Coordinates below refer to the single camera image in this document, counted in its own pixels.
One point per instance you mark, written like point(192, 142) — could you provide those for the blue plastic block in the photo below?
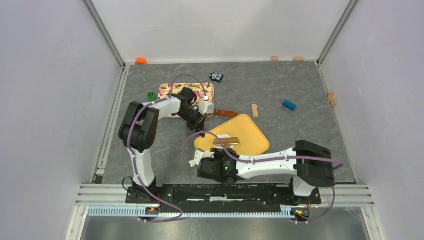
point(289, 105)

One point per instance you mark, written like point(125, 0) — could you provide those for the orange plastic cap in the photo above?
point(140, 61)

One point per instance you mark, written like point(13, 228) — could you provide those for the wooden piece right edge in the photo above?
point(331, 99)

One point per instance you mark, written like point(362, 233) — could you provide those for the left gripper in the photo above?
point(199, 124)

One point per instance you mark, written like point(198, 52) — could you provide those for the black patterned small box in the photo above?
point(216, 77)

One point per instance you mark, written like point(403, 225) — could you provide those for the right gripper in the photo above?
point(218, 153)

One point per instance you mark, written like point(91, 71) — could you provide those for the floral pattern tray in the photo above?
point(169, 90)

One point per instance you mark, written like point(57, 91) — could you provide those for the green plastic block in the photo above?
point(151, 96)

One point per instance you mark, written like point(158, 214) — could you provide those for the metal scraper with wooden handle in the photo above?
point(225, 113)

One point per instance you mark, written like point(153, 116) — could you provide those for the yellow cutting mat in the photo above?
point(251, 140)

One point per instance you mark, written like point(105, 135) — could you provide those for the light blue cable duct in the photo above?
point(142, 212)

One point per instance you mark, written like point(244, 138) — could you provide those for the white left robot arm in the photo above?
point(139, 128)

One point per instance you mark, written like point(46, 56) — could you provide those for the small wooden block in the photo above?
point(255, 110)

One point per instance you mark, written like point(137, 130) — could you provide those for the white dough ball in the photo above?
point(223, 136)

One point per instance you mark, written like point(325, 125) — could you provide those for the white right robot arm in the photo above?
point(310, 166)

